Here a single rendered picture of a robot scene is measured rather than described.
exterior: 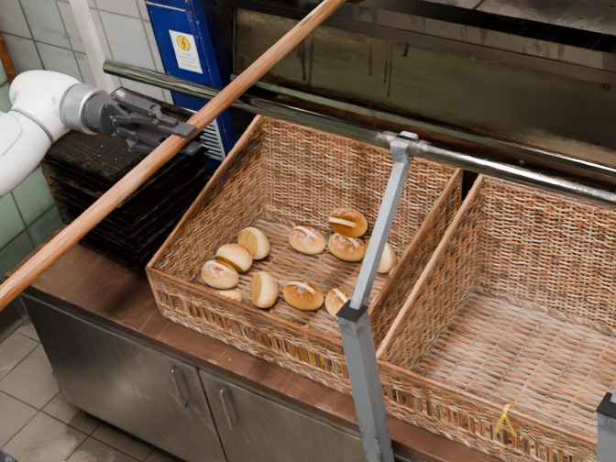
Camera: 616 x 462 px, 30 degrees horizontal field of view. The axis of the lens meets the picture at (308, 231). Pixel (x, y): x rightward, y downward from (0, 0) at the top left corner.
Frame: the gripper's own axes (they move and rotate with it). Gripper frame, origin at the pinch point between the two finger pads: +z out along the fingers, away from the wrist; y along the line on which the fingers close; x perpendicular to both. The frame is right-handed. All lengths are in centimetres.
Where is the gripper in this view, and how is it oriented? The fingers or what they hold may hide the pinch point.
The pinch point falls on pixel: (180, 137)
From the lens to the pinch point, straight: 205.7
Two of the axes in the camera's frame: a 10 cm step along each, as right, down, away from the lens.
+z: 8.1, 2.7, -5.2
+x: -5.6, 5.9, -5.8
